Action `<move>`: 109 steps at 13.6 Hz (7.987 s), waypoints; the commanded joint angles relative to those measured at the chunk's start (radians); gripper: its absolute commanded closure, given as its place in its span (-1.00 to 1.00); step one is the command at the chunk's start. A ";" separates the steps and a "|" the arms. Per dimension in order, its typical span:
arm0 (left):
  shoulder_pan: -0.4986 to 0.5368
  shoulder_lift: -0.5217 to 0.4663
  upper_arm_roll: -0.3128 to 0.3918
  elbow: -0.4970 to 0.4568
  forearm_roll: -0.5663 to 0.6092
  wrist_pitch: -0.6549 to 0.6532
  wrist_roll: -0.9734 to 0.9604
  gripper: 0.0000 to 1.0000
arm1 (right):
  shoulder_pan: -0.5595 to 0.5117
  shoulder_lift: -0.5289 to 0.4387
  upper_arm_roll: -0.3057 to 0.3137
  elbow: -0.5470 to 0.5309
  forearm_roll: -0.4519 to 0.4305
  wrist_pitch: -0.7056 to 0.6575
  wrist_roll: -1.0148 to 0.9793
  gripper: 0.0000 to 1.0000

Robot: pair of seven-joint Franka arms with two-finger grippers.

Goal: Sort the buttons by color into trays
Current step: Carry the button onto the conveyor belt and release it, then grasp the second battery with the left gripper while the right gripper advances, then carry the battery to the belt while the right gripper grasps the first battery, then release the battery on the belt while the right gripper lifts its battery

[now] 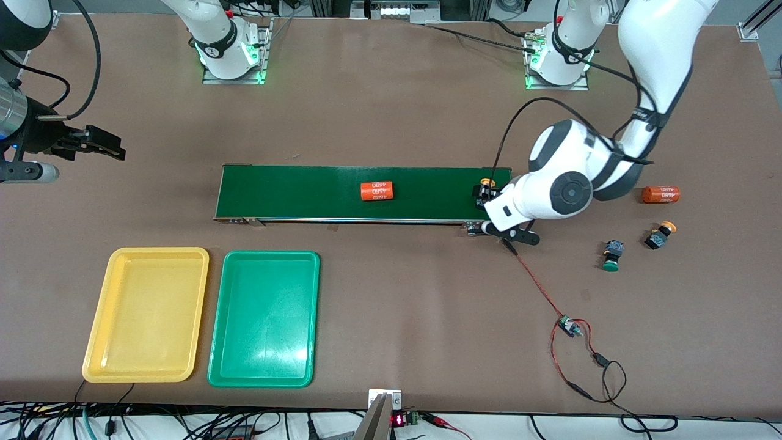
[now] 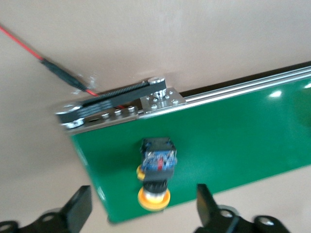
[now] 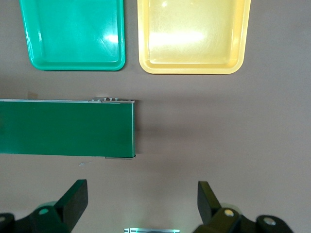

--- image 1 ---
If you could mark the orange red device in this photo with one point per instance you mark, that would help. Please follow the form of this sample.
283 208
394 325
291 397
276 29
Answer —
232 434

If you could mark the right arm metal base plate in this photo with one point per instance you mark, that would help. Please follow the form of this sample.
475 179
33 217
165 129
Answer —
266 58

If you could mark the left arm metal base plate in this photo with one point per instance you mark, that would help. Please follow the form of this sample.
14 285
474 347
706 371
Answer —
580 86

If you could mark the aluminium frame profile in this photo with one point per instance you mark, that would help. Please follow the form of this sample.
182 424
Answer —
757 18

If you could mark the small metal clamp bracket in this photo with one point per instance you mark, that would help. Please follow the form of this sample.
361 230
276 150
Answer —
385 396

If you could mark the yellow plastic tray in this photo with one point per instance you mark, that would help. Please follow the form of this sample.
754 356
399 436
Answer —
146 315

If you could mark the green mushroom push button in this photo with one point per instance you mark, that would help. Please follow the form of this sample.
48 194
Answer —
613 252

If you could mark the red digit display module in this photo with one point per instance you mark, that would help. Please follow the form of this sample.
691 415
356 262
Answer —
403 419

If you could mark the orange cylinder white print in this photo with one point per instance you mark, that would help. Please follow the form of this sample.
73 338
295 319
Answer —
376 191
660 194

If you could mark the small speed controller board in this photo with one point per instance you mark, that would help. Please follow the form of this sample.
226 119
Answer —
569 327

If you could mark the grey camera mount bar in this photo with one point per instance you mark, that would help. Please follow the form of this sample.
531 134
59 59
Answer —
372 425

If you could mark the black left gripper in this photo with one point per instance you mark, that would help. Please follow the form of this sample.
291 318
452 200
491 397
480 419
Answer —
486 194

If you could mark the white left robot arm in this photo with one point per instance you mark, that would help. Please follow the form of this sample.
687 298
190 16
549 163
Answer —
660 49

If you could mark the green plastic tray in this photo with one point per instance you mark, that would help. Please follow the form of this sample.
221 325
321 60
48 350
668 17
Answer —
264 318

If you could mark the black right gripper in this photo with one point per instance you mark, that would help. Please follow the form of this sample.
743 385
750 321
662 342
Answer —
44 140

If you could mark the yellow mushroom push button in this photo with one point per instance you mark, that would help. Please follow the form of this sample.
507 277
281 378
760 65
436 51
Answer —
487 182
658 236

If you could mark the green conveyor belt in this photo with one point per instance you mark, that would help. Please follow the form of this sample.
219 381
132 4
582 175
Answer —
336 192

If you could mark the red clip lead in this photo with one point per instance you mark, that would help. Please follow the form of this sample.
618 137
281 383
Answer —
440 420

